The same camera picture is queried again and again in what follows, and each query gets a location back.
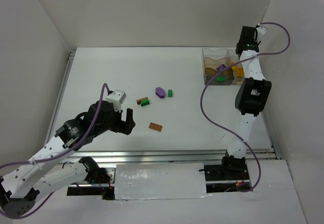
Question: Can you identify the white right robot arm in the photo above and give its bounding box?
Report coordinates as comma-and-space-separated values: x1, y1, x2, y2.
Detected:
222, 25, 272, 171

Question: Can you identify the purple lego plate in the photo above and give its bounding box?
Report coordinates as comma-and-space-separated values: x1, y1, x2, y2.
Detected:
217, 64, 227, 71

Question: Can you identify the green rounded lego brick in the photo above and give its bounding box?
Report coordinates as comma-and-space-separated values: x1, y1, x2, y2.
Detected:
215, 76, 227, 82

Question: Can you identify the clear stepped sorting container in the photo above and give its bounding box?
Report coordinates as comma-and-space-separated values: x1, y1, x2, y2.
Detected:
201, 48, 234, 85

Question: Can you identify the aluminium table edge rail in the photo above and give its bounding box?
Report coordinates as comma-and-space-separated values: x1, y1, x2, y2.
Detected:
64, 150, 282, 164

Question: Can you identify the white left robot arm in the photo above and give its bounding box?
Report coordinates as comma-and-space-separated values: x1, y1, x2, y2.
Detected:
1, 101, 135, 219

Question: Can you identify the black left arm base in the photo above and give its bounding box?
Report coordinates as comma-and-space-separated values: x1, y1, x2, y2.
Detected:
67, 168, 116, 200

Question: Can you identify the green curved lego brick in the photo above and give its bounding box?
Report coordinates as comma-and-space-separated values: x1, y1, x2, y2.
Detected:
140, 97, 150, 107

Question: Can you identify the orange-brown lego plate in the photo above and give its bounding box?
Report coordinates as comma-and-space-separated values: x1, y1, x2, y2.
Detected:
149, 122, 163, 132

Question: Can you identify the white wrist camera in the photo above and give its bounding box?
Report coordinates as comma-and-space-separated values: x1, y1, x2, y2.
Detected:
106, 90, 127, 113
255, 23, 268, 44

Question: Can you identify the clear narrow sorting bin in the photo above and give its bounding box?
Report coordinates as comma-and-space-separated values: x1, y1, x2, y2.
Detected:
228, 49, 245, 85

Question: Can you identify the yellow rectangular lego brick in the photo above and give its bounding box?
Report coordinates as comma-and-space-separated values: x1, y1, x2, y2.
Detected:
232, 65, 241, 77

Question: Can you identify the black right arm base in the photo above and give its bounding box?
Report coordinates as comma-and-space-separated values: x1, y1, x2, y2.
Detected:
198, 165, 250, 183

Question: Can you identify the yellow butterfly lego brick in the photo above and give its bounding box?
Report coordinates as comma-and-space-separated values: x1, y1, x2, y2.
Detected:
236, 68, 245, 77

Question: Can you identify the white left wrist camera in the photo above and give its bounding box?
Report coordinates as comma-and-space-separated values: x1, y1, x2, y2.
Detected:
106, 90, 127, 113

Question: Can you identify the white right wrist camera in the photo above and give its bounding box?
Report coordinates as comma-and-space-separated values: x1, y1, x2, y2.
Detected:
255, 23, 268, 44

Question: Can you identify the brown lego plate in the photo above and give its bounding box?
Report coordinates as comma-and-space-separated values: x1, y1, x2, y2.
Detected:
136, 97, 148, 105

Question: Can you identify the white foil cover panel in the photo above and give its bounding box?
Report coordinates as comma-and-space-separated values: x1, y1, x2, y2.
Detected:
114, 163, 207, 200

